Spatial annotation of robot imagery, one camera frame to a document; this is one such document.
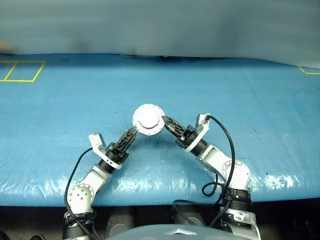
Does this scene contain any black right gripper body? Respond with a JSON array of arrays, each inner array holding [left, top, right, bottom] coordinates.
[[175, 124, 202, 149]]

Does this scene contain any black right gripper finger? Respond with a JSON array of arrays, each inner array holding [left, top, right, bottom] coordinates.
[[162, 116, 183, 142], [162, 115, 188, 136]]

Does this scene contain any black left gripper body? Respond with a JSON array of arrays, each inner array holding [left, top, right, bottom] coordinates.
[[104, 141, 130, 165]]

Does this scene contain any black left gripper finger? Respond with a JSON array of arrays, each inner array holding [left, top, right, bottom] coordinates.
[[115, 126, 138, 149], [121, 127, 138, 153]]

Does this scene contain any blue plastic table cover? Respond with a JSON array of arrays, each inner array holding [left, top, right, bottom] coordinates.
[[0, 52, 320, 207]]

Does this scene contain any grey rounded cylinder shape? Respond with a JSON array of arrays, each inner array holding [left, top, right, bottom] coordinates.
[[172, 204, 208, 227], [106, 206, 136, 237]]

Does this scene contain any grey robot torso with emblem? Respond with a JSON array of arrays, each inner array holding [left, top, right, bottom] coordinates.
[[104, 224, 213, 240]]

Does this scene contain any yellow tape double-square outline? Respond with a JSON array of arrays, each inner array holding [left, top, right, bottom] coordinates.
[[0, 60, 47, 83]]

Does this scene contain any yellow tape corner outline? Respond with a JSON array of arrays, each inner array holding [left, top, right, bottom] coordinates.
[[298, 65, 320, 75]]

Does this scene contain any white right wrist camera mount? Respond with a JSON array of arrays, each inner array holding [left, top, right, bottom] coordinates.
[[184, 112, 211, 153]]

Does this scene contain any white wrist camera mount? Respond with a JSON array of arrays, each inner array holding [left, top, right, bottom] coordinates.
[[184, 112, 211, 153], [88, 133, 123, 169]]

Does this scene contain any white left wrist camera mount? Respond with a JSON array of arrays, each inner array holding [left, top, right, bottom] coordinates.
[[88, 133, 123, 169]]

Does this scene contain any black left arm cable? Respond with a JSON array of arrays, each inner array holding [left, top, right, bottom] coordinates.
[[64, 147, 101, 240]]

